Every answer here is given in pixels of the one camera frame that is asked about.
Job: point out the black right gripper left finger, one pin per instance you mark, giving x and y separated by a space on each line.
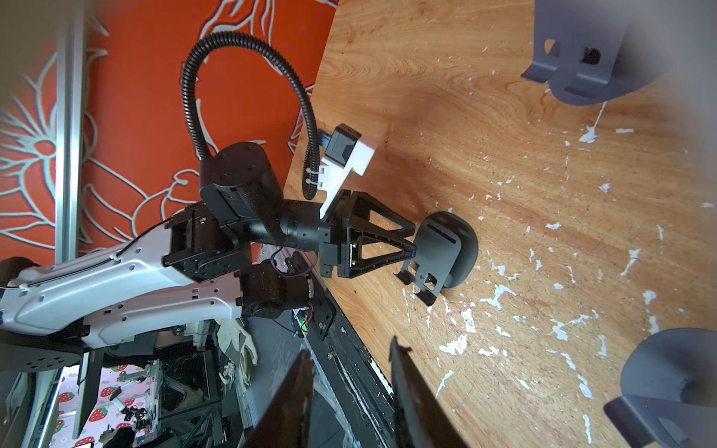
287 420

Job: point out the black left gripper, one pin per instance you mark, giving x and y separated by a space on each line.
342 244

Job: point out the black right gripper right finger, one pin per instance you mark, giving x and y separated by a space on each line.
419 419

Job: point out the black phone stand front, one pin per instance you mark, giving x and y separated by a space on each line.
446 250

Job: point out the purple phone stand front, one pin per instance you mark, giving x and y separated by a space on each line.
668 387

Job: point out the purple-grey phone stand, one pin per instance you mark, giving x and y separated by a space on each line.
591 52

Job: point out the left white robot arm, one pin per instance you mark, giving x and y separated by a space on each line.
198 264

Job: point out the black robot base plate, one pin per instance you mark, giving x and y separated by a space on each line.
353 396

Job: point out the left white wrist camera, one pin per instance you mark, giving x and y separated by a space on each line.
346 152

